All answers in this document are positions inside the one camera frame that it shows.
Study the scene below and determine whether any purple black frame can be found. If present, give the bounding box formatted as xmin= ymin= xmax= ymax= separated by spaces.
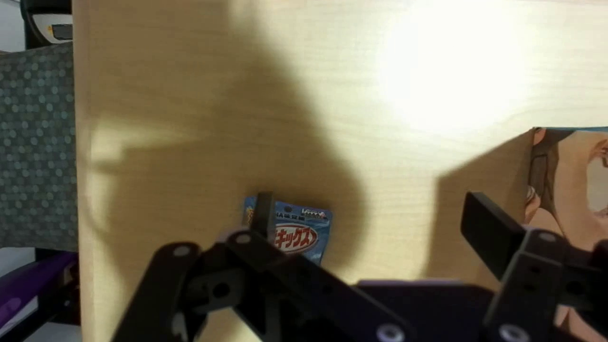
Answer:
xmin=0 ymin=252 xmax=82 ymax=342

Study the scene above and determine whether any green paper bag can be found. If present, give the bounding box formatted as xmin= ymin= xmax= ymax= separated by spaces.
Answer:
xmin=520 ymin=126 xmax=608 ymax=342

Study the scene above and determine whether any black white device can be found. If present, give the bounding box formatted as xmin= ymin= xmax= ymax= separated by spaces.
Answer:
xmin=19 ymin=0 xmax=76 ymax=48

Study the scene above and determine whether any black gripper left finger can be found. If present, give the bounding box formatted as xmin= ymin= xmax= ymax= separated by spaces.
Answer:
xmin=112 ymin=193 xmax=422 ymax=342

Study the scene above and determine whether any blue sachet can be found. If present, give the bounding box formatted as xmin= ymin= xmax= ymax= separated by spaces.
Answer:
xmin=241 ymin=195 xmax=336 ymax=267

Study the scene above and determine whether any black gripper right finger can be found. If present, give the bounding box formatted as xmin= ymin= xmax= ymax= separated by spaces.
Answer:
xmin=458 ymin=191 xmax=608 ymax=342

